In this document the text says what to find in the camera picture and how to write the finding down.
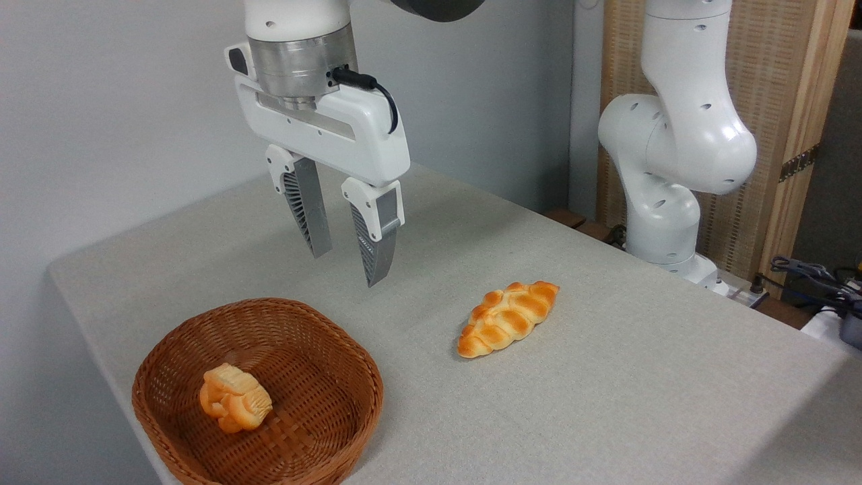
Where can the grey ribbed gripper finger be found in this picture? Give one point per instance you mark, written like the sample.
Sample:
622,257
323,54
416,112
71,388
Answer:
306,202
377,236

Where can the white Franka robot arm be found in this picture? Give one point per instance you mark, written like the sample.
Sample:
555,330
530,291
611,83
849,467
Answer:
680,141

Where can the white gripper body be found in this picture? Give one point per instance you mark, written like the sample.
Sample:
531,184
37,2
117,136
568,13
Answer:
363,138

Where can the wooden bamboo folding screen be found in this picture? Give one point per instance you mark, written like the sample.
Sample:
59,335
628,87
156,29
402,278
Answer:
774,101

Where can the brown wooden board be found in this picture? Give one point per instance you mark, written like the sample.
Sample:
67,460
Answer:
566,217

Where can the brass screen hinge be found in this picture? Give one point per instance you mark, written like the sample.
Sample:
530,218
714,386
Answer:
799,163

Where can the long braided bread loaf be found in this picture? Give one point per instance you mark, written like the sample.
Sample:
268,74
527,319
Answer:
506,318

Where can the brown wicker basket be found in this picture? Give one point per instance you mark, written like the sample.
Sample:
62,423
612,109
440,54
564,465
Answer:
316,397

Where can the small round bread roll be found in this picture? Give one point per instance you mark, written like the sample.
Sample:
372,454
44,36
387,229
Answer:
234,399

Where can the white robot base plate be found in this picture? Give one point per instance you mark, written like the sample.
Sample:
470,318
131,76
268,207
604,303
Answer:
731,288

